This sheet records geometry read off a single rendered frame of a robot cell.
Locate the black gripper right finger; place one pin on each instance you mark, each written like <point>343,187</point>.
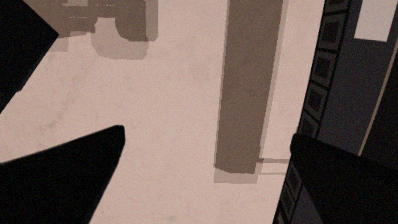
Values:
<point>345,188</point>

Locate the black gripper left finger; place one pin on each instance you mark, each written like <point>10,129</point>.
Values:
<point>62,184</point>

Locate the black rectangular panel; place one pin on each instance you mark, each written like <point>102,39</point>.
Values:
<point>382,142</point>

